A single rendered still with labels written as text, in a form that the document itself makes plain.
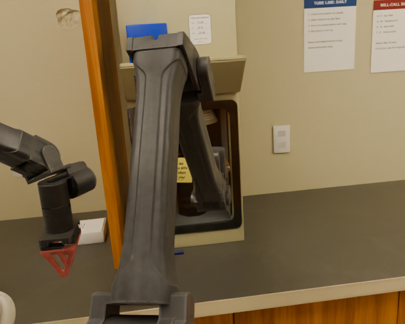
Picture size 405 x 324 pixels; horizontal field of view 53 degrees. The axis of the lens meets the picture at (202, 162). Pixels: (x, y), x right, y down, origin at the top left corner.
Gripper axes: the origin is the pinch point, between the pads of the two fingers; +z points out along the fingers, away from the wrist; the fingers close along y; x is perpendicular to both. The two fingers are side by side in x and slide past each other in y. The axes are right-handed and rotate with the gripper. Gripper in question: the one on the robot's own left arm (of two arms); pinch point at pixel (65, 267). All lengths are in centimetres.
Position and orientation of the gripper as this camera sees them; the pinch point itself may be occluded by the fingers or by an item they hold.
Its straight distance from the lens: 94.6
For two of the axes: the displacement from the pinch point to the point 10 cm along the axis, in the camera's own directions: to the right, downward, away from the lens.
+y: -1.2, -2.5, 9.6
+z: 0.6, 9.7, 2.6
